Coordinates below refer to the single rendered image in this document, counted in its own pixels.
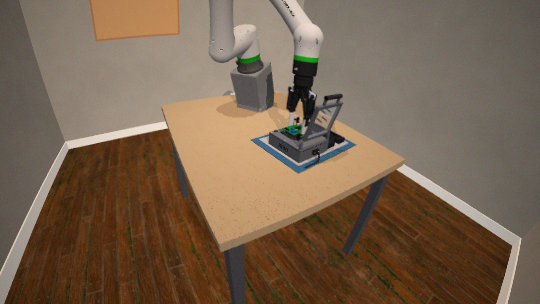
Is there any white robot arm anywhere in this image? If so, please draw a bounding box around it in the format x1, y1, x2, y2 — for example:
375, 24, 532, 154
209, 0, 323, 78

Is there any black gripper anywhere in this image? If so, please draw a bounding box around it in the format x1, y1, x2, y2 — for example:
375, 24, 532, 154
286, 74, 317, 135

